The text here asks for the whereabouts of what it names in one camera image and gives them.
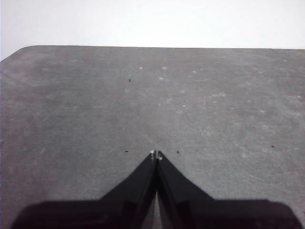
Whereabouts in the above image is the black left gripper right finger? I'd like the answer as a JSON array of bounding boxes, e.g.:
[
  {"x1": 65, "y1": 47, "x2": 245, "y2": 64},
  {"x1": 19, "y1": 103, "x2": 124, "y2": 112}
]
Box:
[{"x1": 157, "y1": 150, "x2": 303, "y2": 229}]

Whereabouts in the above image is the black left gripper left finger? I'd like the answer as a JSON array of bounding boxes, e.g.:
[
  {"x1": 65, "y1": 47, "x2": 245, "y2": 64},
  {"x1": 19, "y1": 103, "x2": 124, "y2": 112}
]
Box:
[{"x1": 9, "y1": 149, "x2": 158, "y2": 229}]

